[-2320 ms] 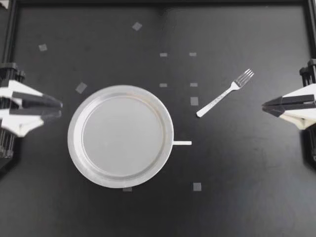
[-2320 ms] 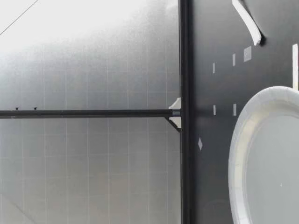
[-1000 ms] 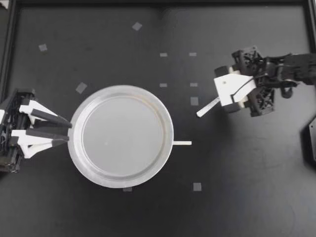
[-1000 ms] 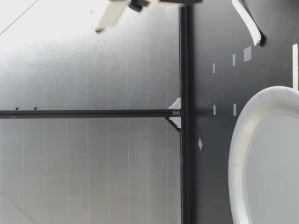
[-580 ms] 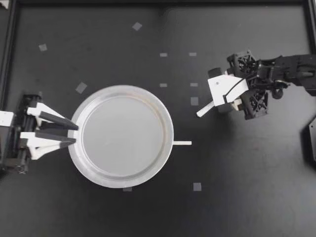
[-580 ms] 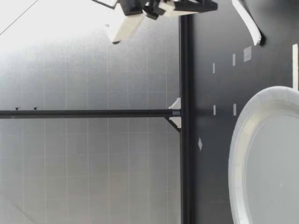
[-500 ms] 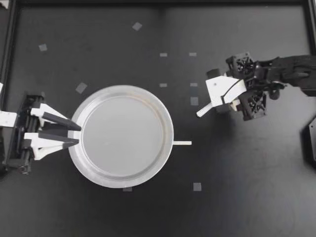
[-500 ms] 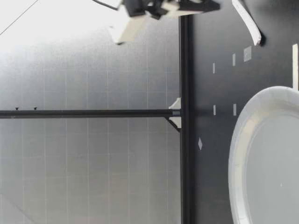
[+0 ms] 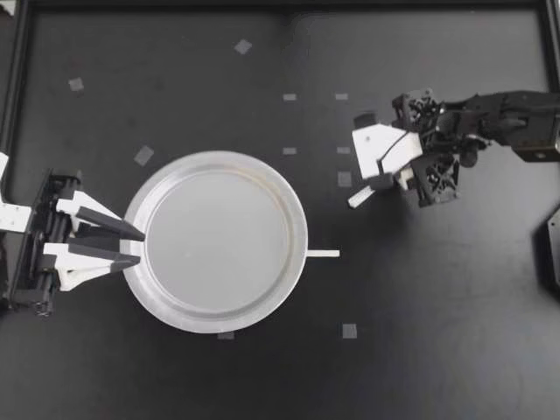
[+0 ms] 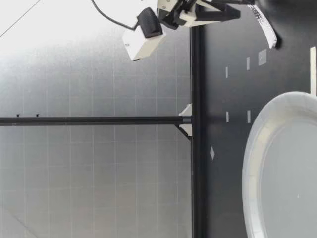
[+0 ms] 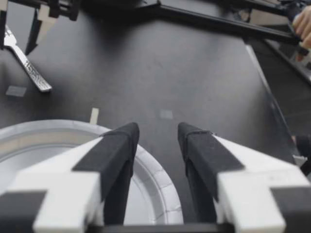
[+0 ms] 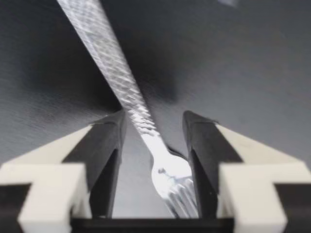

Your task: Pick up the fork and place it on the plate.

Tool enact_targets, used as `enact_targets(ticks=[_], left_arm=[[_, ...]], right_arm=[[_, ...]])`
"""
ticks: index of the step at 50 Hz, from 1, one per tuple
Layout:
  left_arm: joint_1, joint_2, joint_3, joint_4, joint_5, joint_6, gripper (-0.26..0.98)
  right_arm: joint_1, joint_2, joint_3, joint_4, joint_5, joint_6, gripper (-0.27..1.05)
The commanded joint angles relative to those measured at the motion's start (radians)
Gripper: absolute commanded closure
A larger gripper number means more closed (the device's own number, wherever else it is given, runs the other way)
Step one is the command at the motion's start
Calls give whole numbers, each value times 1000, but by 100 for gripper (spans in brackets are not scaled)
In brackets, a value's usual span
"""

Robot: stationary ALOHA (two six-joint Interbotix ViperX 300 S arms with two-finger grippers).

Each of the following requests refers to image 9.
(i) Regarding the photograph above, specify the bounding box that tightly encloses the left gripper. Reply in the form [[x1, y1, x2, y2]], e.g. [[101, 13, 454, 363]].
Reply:
[[8, 169, 146, 317]]

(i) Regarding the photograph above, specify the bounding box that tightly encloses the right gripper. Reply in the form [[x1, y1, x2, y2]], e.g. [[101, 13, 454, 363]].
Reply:
[[354, 89, 461, 208]]

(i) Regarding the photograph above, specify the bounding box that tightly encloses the round white plate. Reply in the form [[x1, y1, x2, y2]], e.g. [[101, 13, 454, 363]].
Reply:
[[124, 150, 310, 336]]

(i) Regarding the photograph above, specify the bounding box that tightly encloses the black base block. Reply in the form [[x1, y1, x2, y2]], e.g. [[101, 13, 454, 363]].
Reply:
[[533, 216, 560, 304]]

